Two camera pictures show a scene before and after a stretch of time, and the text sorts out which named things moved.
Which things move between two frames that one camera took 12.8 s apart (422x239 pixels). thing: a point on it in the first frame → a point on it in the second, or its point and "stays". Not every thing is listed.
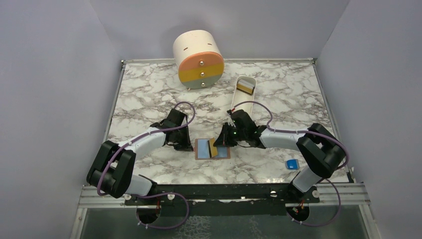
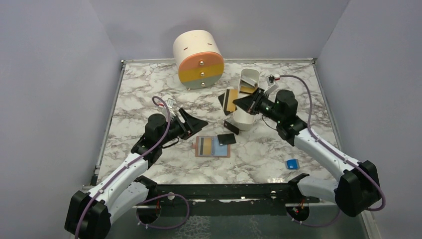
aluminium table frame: [227, 149] stays
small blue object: [293, 164] stays
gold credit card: [213, 149] → [205, 146]
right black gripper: [224, 139] → [250, 104]
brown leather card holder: [202, 151] stays
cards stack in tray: [245, 86] stays
